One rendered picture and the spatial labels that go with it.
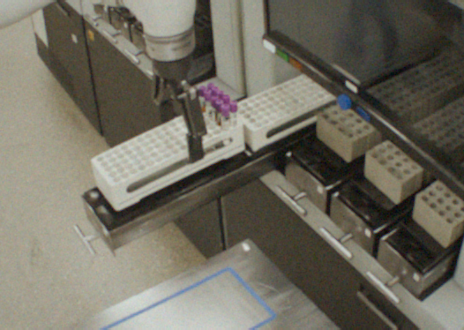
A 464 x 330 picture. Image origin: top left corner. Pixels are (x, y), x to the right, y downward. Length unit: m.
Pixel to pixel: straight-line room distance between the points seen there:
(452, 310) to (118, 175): 0.70
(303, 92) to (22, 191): 1.50
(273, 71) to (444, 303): 0.67
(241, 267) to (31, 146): 1.85
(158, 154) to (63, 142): 1.60
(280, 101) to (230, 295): 0.50
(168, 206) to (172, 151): 0.11
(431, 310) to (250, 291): 0.36
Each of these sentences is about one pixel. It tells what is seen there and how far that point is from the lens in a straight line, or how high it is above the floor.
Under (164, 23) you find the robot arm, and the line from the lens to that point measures 1.22.
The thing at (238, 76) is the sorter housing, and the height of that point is 0.79.
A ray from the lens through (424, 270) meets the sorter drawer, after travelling 1.28.
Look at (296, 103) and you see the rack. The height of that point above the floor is 0.87.
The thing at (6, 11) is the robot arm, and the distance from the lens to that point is 1.07.
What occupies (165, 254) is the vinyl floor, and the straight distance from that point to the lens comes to 2.41.
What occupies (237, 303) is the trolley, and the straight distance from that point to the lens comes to 1.21.
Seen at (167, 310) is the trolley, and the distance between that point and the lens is 1.22.
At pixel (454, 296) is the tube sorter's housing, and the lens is 1.35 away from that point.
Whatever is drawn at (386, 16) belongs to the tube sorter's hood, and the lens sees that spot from 1.18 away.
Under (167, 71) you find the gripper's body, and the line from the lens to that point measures 1.29.
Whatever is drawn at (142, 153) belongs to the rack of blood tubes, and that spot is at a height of 0.89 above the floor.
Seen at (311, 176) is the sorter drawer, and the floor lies 0.81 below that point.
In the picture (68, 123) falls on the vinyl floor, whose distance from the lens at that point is 3.05.
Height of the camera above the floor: 1.78
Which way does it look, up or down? 41 degrees down
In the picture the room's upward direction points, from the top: 5 degrees counter-clockwise
